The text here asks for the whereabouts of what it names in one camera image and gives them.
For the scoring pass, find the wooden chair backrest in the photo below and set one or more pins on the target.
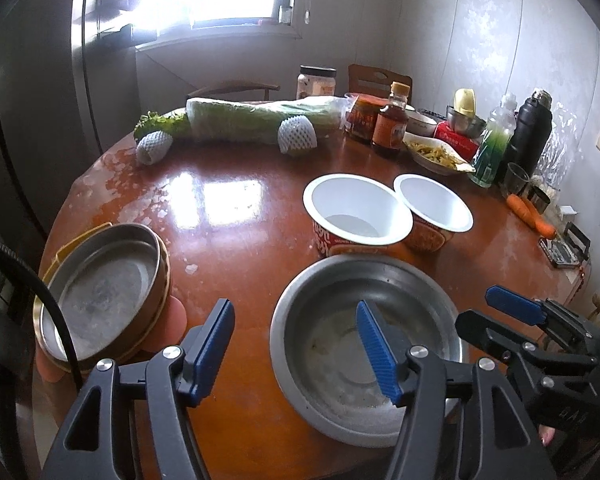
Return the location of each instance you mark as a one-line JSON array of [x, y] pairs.
[[375, 77]]

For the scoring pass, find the pink plate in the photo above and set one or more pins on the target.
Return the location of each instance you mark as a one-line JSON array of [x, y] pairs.
[[172, 317]]

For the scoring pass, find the fruit in white foam net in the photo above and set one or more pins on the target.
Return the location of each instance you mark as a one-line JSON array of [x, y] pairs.
[[296, 135], [154, 149]]

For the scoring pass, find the small steel bowl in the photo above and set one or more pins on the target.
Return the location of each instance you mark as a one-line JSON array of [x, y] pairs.
[[466, 124]]

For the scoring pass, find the green dish soap bottle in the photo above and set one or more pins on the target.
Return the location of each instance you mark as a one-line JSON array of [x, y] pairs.
[[495, 145]]

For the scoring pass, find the clear plastic bag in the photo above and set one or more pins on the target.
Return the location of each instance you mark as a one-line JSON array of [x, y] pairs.
[[570, 145]]

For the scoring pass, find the green leafy lettuce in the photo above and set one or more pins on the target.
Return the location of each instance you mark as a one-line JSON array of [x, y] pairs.
[[160, 122]]

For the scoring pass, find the round steel plate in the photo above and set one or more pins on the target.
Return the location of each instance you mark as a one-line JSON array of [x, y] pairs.
[[100, 290]]

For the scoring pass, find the brown sauce bottle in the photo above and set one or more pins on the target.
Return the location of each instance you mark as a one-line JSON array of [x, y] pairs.
[[390, 130]]

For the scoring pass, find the small white bottle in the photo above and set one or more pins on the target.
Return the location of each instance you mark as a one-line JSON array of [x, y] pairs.
[[285, 14]]

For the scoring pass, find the plate of pickled vegetables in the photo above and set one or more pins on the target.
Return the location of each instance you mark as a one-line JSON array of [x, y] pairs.
[[435, 155]]

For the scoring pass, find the red sauce jar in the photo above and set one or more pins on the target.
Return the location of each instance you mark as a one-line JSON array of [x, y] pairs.
[[364, 120]]

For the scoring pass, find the black thermos flask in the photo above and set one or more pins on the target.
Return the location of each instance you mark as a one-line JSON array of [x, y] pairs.
[[530, 135]]

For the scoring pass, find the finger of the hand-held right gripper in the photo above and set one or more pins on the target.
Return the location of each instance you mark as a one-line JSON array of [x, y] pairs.
[[515, 302], [485, 332]]

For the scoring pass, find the wooden armchair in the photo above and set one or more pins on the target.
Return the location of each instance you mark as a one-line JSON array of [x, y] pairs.
[[240, 87]]

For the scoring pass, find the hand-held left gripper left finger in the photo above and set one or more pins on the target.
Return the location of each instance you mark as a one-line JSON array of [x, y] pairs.
[[211, 350]]

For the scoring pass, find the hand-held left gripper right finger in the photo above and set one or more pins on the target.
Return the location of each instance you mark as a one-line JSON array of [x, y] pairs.
[[377, 355]]

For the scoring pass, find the yellow plastic utensil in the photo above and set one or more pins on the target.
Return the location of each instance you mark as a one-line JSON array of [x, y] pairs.
[[464, 101]]

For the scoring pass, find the red paper bowl white inside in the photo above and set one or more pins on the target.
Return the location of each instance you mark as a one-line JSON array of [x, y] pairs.
[[432, 205], [355, 205]]

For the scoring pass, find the orange carrot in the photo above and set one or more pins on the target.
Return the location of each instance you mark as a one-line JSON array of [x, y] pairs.
[[530, 212]]

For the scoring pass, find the napa cabbage in plastic bag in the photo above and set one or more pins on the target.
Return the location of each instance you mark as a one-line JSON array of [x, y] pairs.
[[250, 117]]

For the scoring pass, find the dark drinking glass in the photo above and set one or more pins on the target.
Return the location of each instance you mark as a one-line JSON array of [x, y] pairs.
[[515, 180]]

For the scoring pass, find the person's right hand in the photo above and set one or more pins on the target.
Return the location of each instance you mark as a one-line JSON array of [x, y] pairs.
[[547, 435]]

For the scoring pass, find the grey refrigerator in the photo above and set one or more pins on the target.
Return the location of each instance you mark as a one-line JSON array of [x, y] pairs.
[[30, 85]]

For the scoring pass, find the large steel bowl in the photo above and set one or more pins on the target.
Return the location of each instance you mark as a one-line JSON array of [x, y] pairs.
[[325, 340]]

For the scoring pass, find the yellow shell-shaped plate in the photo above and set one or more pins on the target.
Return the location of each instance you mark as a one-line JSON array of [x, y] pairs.
[[162, 260]]

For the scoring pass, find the red tissue box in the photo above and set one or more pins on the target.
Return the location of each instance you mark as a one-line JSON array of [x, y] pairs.
[[455, 142]]

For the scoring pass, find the clear jar with black lid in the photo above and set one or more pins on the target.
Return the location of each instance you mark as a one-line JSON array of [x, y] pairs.
[[316, 85]]

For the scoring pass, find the small metal cup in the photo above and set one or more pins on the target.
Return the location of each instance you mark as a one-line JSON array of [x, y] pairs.
[[541, 200]]

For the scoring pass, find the white ceramic bowl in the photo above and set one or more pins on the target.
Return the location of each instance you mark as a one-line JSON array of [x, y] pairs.
[[422, 120]]

